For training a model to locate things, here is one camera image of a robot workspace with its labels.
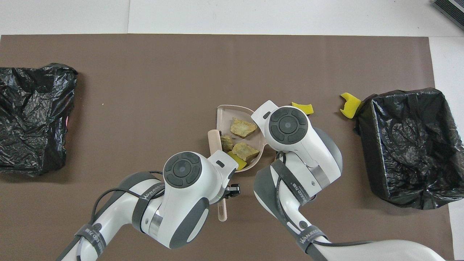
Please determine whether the beige plastic dustpan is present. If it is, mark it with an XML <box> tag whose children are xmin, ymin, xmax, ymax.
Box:
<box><xmin>216</xmin><ymin>105</ymin><xmax>269</xmax><ymax>173</ymax></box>

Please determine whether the open bin with black bag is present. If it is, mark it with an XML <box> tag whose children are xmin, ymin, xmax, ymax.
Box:
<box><xmin>353</xmin><ymin>88</ymin><xmax>464</xmax><ymax>211</ymax></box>

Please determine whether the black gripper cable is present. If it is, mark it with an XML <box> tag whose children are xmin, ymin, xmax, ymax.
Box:
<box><xmin>92</xmin><ymin>170</ymin><xmax>165</xmax><ymax>227</ymax></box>
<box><xmin>274</xmin><ymin>152</ymin><xmax>377</xmax><ymax>250</ymax></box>

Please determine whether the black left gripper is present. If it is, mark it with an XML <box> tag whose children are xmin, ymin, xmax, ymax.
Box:
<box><xmin>221</xmin><ymin>183</ymin><xmax>241</xmax><ymax>200</ymax></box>

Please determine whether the large tan stone chunk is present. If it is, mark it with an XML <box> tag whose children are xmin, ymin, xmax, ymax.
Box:
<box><xmin>230</xmin><ymin>118</ymin><xmax>258</xmax><ymax>138</ymax></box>

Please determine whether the bin wrapped in black bag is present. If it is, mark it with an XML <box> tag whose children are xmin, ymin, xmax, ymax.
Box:
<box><xmin>0</xmin><ymin>63</ymin><xmax>78</xmax><ymax>177</ymax></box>

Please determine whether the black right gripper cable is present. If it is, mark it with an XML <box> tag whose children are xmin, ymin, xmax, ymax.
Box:
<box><xmin>274</xmin><ymin>152</ymin><xmax>377</xmax><ymax>250</ymax></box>

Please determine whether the brown paper table mat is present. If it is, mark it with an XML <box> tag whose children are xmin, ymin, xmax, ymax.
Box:
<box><xmin>0</xmin><ymin>34</ymin><xmax>455</xmax><ymax>261</ymax></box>

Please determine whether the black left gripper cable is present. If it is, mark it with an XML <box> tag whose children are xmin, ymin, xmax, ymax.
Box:
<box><xmin>92</xmin><ymin>170</ymin><xmax>165</xmax><ymax>227</ymax></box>

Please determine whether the small tan stone chunk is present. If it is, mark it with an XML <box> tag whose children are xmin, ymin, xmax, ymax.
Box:
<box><xmin>220</xmin><ymin>134</ymin><xmax>234</xmax><ymax>152</ymax></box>

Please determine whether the notched yellow sponge piece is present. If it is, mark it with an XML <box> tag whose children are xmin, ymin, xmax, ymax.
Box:
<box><xmin>339</xmin><ymin>92</ymin><xmax>362</xmax><ymax>119</ymax></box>

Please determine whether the wedge yellow sponge piece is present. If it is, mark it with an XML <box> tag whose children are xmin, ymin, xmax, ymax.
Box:
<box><xmin>291</xmin><ymin>102</ymin><xmax>314</xmax><ymax>116</ymax></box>

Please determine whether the dark grey slatted device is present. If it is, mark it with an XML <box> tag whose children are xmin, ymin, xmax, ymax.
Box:
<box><xmin>432</xmin><ymin>0</ymin><xmax>464</xmax><ymax>31</ymax></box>

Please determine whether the rounded yellow sponge piece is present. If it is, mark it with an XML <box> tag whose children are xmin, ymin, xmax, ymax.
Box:
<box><xmin>227</xmin><ymin>151</ymin><xmax>248</xmax><ymax>171</ymax></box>

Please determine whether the beige hand brush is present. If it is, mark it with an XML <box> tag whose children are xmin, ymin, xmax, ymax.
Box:
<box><xmin>207</xmin><ymin>129</ymin><xmax>228</xmax><ymax>222</ymax></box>

